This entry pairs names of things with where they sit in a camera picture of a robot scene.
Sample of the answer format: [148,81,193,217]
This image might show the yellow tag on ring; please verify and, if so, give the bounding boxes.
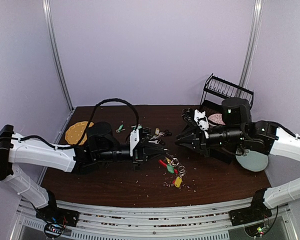
[173,176,183,188]

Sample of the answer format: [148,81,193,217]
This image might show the aluminium frame post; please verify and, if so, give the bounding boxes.
[235,0,264,98]
[42,0,74,112]

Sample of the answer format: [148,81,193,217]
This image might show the key with dark green tag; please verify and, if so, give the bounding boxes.
[115,124,126,133]

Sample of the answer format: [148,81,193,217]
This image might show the key with yellow tag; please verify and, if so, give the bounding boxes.
[164,154,174,164]

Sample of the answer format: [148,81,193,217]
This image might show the keys with yellow tag cluster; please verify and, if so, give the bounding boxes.
[148,128,173,146]

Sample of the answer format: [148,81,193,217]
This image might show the key with light green tag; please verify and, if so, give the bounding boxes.
[131,124,143,130]

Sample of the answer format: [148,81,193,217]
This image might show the green tag on ring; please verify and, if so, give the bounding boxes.
[166,164,175,174]

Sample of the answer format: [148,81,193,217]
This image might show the pink patterned bowl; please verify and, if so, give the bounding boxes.
[207,113,225,126]

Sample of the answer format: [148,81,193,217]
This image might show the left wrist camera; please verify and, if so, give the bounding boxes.
[129,127,151,157]

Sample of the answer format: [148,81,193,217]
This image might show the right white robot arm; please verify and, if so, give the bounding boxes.
[175,97,300,226]

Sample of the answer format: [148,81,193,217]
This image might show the metal keyring with red handle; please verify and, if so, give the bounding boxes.
[158,155,187,177]

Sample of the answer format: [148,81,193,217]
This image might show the black dish rack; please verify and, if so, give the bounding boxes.
[198,73,254,118]

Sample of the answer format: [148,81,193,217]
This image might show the right aluminium frame post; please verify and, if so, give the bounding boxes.
[235,0,264,98]

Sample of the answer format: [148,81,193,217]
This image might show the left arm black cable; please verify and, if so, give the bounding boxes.
[0,98,141,151]

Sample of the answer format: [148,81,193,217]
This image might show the left aluminium frame post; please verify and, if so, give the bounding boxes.
[42,0,74,112]

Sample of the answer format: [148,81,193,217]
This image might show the pale green plate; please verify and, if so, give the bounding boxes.
[235,149,269,172]

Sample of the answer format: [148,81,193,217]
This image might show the yellow dotted plate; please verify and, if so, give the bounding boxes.
[64,121,88,145]

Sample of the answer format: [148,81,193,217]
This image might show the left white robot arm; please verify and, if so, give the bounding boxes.
[0,121,168,227]

